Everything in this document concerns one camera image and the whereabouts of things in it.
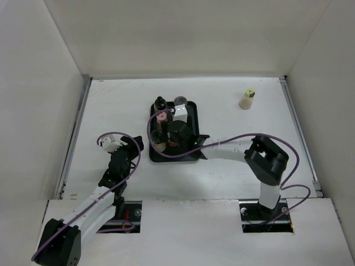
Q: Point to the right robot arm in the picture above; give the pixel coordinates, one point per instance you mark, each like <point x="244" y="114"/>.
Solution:
<point x="264" y="157"/>

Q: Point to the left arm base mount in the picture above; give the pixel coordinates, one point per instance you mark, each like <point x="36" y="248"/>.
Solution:
<point x="127" y="218"/>

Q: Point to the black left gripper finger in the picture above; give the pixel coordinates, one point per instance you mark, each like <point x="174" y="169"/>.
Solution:
<point x="138" y="145"/>
<point x="127" y="142"/>

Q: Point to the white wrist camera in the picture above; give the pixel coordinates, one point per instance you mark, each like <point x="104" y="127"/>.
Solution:
<point x="180" y="113"/>
<point x="109" y="143"/>

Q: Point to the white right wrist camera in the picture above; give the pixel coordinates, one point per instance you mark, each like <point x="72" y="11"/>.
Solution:
<point x="180" y="113"/>

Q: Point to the black knob grinder bottle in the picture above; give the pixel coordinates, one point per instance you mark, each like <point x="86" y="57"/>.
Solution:
<point x="158" y="141"/>

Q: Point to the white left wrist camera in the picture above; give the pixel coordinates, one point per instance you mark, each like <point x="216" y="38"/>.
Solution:
<point x="109" y="143"/>

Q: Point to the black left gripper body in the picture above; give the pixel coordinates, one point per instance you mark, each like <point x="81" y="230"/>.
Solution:
<point x="132" y="153"/>

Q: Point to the yellow cap condiment bottle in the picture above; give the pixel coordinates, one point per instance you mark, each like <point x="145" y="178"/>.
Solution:
<point x="247" y="99"/>

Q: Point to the red label lid spice jar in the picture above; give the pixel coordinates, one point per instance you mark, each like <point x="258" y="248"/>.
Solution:
<point x="172" y="143"/>

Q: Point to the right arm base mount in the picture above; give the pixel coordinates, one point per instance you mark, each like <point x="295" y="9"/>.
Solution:
<point x="256" y="218"/>

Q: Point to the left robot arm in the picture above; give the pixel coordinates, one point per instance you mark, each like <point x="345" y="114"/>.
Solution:
<point x="62" y="239"/>

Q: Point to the black rectangular tray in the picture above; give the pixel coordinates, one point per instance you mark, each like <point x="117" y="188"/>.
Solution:
<point x="194" y="119"/>

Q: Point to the black knob spice bottle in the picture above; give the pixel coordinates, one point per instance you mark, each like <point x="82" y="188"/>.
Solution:
<point x="160" y="103"/>

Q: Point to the pink cap spice bottle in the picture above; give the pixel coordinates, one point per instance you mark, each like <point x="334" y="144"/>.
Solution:
<point x="161" y="119"/>

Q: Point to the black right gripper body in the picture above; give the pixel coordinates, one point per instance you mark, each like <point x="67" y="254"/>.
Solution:
<point x="183" y="147"/>

